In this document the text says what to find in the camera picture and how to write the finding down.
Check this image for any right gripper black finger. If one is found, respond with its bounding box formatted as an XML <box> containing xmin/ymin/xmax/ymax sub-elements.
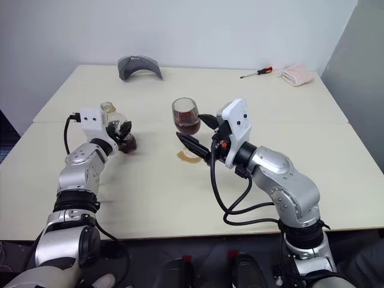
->
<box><xmin>176</xmin><ymin>133</ymin><xmax>212</xmax><ymax>166</ymax></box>
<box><xmin>197</xmin><ymin>113</ymin><xmax>220</xmax><ymax>130</ymax></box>

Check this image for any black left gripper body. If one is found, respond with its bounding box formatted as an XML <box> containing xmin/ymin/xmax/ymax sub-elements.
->
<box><xmin>105</xmin><ymin>133</ymin><xmax>121</xmax><ymax>148</ymax></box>

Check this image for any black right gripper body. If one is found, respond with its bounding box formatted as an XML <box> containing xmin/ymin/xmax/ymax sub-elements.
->
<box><xmin>211</xmin><ymin>119</ymin><xmax>233</xmax><ymax>164</ymax></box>

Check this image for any clear plastic drink bottle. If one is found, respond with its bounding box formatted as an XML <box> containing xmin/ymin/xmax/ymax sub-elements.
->
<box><xmin>100</xmin><ymin>101</ymin><xmax>138</xmax><ymax>154</ymax></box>

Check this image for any clear wine glass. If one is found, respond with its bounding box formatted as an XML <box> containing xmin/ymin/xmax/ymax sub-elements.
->
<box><xmin>171</xmin><ymin>97</ymin><xmax>201</xmax><ymax>160</ymax></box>

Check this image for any brown spilled drink puddle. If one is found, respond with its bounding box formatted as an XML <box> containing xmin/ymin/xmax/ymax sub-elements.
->
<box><xmin>176</xmin><ymin>149</ymin><xmax>206</xmax><ymax>164</ymax></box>

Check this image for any grey baseball cap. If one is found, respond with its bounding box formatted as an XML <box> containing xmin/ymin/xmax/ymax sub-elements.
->
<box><xmin>117</xmin><ymin>55</ymin><xmax>164</xmax><ymax>82</ymax></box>

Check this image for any red and black screwdriver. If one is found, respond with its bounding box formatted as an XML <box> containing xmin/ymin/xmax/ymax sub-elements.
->
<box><xmin>239</xmin><ymin>66</ymin><xmax>273</xmax><ymax>80</ymax></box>

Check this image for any folded pink towel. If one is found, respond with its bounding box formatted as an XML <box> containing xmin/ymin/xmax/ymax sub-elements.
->
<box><xmin>281</xmin><ymin>62</ymin><xmax>315</xmax><ymax>88</ymax></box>

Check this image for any dark rounded shape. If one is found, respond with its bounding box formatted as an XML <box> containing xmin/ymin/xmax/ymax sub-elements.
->
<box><xmin>226</xmin><ymin>250</ymin><xmax>272</xmax><ymax>288</ymax></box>
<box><xmin>163</xmin><ymin>254</ymin><xmax>199</xmax><ymax>288</ymax></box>

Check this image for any white shoe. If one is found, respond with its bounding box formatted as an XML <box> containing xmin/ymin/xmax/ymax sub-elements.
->
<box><xmin>93</xmin><ymin>273</ymin><xmax>118</xmax><ymax>288</ymax></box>

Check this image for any small black device white spot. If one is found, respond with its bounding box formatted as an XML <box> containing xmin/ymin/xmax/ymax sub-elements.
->
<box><xmin>271</xmin><ymin>263</ymin><xmax>286</xmax><ymax>286</ymax></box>

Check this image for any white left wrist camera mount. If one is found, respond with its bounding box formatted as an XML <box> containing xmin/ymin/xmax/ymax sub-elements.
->
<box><xmin>77</xmin><ymin>107</ymin><xmax>119</xmax><ymax>155</ymax></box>

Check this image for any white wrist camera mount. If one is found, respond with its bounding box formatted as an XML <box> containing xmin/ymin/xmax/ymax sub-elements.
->
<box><xmin>216</xmin><ymin>97</ymin><xmax>254</xmax><ymax>169</ymax></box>
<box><xmin>77</xmin><ymin>107</ymin><xmax>119</xmax><ymax>155</ymax></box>

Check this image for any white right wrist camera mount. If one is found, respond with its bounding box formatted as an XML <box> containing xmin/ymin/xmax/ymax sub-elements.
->
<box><xmin>216</xmin><ymin>97</ymin><xmax>254</xmax><ymax>169</ymax></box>

